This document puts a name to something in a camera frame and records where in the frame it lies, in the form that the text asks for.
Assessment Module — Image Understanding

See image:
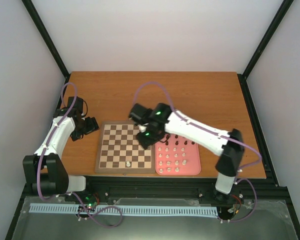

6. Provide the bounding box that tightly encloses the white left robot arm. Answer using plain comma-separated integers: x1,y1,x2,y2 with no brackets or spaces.
22,108,99,202

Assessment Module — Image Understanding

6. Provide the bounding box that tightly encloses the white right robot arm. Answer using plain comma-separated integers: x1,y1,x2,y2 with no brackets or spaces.
128,103,245,195

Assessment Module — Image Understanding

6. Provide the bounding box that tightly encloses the green lit circuit board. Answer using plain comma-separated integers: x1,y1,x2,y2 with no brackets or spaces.
84,193,100,209

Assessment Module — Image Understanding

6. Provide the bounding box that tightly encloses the pink piece tray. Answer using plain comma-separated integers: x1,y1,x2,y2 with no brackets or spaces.
154,122,201,176

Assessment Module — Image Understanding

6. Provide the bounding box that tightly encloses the wooden chessboard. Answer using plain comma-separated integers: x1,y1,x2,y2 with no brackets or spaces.
95,121,155,174

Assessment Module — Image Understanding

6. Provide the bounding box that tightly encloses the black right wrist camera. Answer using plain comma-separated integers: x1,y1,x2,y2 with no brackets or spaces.
128,103,152,125

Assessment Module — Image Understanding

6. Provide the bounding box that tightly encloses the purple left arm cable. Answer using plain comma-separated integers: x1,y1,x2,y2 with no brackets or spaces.
36,82,78,201

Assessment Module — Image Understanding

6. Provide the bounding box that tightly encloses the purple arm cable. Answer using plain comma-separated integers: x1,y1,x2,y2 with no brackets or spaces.
132,81,263,180
36,82,78,201

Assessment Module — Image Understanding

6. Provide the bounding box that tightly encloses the light blue cable duct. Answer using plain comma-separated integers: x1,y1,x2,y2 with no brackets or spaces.
29,203,218,218

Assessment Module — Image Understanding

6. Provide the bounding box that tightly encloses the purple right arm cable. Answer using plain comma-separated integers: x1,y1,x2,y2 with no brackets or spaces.
132,81,263,180

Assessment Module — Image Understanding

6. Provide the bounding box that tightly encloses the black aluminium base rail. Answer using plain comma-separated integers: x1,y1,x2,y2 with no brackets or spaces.
22,176,290,208

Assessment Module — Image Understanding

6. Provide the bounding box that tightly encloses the left black frame post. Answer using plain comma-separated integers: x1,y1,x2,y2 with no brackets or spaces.
21,0,71,83

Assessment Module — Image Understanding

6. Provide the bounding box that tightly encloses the black frame post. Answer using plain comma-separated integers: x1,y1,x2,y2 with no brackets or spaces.
21,0,71,83
241,0,295,79

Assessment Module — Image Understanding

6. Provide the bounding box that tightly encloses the right black frame post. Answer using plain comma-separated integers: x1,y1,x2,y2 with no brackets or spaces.
241,0,295,79

